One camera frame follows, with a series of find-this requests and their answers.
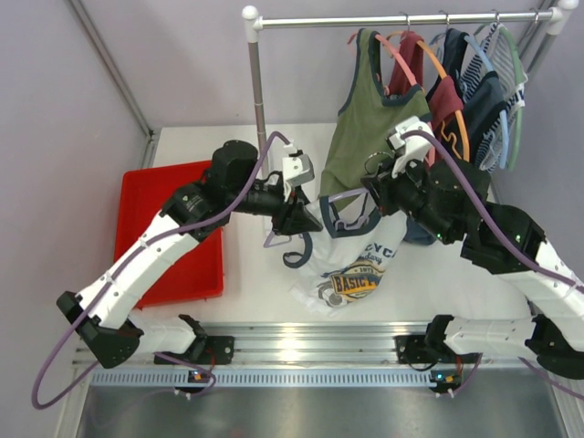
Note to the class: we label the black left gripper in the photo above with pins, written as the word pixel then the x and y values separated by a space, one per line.
pixel 286 209

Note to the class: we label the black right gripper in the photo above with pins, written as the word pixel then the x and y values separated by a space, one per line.
pixel 381 185

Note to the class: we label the purple plastic hanger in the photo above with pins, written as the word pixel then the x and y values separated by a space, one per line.
pixel 319 219

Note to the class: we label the white tank top navy trim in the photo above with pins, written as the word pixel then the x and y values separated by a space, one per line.
pixel 336 269

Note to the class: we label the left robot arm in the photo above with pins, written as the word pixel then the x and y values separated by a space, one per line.
pixel 104 314

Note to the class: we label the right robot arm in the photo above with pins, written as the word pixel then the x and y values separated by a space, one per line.
pixel 449 202

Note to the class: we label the green tank top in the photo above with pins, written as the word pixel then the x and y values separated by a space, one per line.
pixel 367 116

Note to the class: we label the maroon tank top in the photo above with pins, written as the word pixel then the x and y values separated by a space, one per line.
pixel 442 109

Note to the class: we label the green hanger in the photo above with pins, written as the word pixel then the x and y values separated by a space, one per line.
pixel 518 100

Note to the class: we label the orange hanger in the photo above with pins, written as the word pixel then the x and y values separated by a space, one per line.
pixel 451 105

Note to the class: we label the pink hanger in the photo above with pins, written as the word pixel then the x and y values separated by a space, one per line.
pixel 408 49

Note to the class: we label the blue hanger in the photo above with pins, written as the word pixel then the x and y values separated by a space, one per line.
pixel 435 95

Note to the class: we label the striped tank top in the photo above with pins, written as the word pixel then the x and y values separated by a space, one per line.
pixel 502 68

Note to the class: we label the silver clothes rack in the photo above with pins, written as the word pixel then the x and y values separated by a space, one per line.
pixel 300 62

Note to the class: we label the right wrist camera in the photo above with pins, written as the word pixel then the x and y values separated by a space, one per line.
pixel 409 141

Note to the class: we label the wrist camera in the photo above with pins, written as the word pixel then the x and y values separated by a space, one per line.
pixel 409 141
pixel 297 169

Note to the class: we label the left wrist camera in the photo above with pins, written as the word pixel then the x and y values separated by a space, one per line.
pixel 297 169

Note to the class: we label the aluminium mounting rail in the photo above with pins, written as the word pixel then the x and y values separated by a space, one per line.
pixel 310 340

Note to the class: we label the slotted cable duct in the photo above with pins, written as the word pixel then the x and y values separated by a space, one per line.
pixel 260 378

